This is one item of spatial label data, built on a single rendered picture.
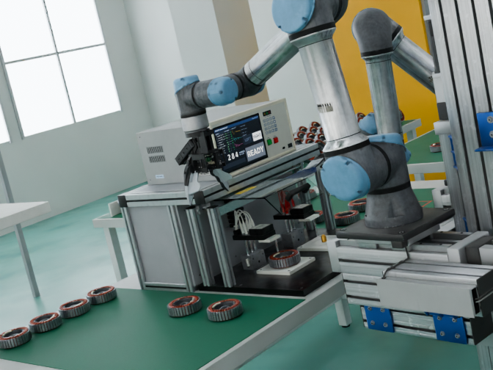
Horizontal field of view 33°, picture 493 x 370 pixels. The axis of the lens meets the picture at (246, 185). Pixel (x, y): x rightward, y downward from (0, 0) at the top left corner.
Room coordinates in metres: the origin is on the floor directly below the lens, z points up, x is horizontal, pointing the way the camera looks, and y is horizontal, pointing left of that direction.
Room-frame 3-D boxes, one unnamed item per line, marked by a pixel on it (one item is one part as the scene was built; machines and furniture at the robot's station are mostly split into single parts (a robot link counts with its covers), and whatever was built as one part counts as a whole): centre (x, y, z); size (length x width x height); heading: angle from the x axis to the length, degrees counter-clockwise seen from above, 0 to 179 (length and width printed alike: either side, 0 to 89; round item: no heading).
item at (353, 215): (3.29, -0.37, 0.77); 0.11 x 0.11 x 0.04
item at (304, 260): (2.78, -0.07, 0.78); 0.15 x 0.15 x 0.01; 47
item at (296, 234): (3.05, -0.13, 0.80); 0.07 x 0.05 x 0.06; 137
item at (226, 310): (2.47, 0.15, 0.77); 0.11 x 0.11 x 0.04
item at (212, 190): (3.08, 0.08, 1.09); 0.68 x 0.44 x 0.05; 137
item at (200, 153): (2.31, 0.10, 1.29); 0.09 x 0.08 x 0.12; 40
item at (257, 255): (2.87, 0.03, 0.80); 0.07 x 0.05 x 0.06; 137
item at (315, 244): (2.95, -0.24, 0.78); 0.15 x 0.15 x 0.01; 47
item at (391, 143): (2.07, -0.35, 1.20); 0.13 x 0.12 x 0.14; 138
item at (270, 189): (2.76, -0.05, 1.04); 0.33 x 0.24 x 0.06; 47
